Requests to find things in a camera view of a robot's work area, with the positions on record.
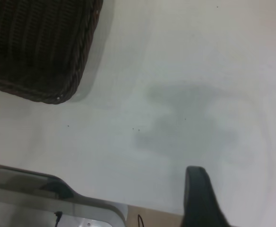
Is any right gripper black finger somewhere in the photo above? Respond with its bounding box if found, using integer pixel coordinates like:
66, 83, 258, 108
181, 166, 231, 227

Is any black woven wicker basket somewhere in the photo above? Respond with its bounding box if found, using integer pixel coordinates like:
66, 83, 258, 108
0, 0, 105, 105

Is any grey silver robot base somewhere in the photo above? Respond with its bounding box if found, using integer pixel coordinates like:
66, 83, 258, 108
0, 165, 129, 227

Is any black plug cable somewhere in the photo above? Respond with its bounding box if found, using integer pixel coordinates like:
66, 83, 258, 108
53, 210, 63, 227

